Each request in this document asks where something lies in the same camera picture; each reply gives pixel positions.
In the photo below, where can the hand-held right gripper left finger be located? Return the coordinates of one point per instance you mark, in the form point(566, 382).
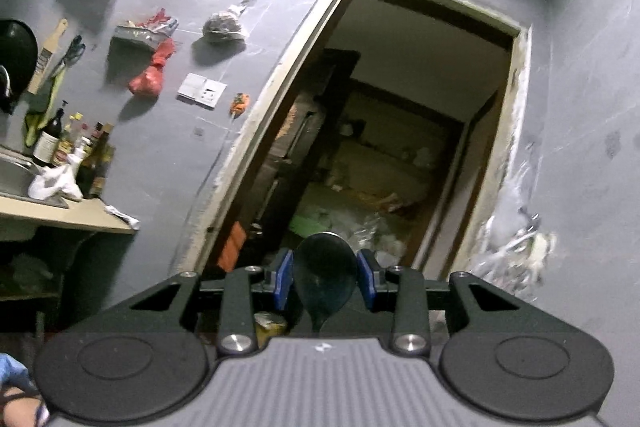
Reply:
point(283, 279)

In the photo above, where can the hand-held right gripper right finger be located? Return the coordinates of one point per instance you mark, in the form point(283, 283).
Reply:
point(366, 279)

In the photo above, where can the yellow plastic container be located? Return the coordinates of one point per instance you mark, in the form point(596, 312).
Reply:
point(270, 324)

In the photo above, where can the clear bags of food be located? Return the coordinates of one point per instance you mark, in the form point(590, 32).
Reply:
point(370, 232)

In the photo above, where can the wooden shelf unit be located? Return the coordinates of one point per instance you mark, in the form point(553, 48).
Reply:
point(410, 104)

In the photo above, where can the orange wall hook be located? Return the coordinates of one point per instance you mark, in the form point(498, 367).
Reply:
point(240, 102)

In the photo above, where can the beige kitchen counter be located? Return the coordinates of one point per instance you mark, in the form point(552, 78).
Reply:
point(85, 214)

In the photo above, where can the steel sink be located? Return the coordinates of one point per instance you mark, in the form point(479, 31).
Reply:
point(15, 179)

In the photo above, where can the green cloth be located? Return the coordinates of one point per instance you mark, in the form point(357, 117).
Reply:
point(50, 87)

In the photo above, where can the clear plastic bag dark contents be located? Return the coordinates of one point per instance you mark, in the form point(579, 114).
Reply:
point(505, 257)

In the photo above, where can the row of condiment bottles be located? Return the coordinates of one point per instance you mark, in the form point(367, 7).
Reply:
point(47, 142)

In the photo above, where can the green box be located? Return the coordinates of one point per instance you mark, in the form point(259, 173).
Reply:
point(305, 224)

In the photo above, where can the scissors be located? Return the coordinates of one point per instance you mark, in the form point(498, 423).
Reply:
point(75, 49)

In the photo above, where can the mesh bag dark contents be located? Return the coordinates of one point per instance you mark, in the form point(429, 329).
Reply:
point(222, 27)

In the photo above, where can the white tube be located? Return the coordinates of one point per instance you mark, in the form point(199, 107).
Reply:
point(122, 217)

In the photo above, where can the white wall switch panel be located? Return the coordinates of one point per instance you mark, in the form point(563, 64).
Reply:
point(202, 91)

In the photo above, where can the beige door frame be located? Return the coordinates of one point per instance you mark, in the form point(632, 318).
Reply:
point(280, 74)

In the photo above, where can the blue cloth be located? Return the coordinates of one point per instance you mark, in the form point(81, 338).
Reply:
point(12, 374)

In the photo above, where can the black wok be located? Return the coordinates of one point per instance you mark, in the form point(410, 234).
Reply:
point(17, 57)

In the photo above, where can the red plastic bag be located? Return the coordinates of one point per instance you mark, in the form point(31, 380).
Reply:
point(147, 79)

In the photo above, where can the dark wooden door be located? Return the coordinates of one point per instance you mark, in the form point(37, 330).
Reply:
point(300, 147)

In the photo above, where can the steel spoon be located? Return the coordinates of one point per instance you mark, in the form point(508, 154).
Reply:
point(325, 272)

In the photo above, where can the white cloth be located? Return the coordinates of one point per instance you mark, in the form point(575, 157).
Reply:
point(52, 184)

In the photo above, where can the orange sheet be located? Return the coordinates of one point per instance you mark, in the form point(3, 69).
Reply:
point(231, 249)

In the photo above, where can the wooden spatula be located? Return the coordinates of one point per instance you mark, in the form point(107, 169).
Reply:
point(45, 57)

